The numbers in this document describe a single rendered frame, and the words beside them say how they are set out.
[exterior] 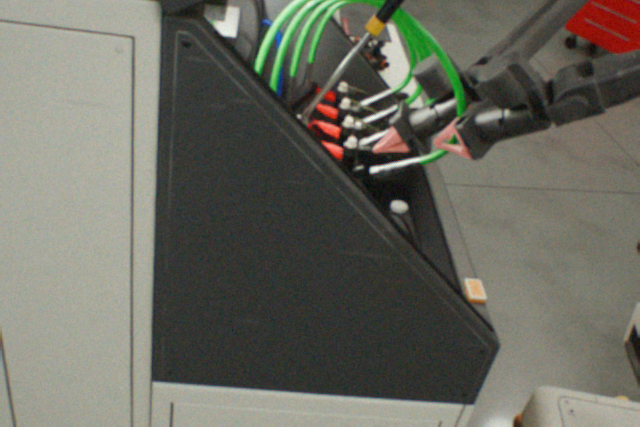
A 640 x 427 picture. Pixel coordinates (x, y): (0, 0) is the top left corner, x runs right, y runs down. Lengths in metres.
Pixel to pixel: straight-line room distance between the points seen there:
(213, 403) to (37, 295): 0.36
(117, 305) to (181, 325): 0.11
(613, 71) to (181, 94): 0.58
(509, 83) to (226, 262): 0.49
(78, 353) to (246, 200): 0.42
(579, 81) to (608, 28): 4.53
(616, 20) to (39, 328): 4.87
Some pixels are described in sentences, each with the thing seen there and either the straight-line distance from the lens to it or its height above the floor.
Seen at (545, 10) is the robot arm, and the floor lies 1.40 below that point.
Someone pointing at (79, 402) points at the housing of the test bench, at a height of 0.72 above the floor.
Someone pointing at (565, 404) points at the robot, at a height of 0.28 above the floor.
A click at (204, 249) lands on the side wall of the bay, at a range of 1.00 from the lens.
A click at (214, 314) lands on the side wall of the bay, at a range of 1.09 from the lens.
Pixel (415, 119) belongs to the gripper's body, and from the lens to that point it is 1.25.
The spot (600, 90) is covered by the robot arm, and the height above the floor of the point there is 1.40.
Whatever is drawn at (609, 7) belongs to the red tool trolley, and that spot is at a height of 0.43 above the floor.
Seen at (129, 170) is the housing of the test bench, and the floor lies 1.23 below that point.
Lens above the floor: 1.75
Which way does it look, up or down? 34 degrees down
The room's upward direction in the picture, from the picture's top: 11 degrees clockwise
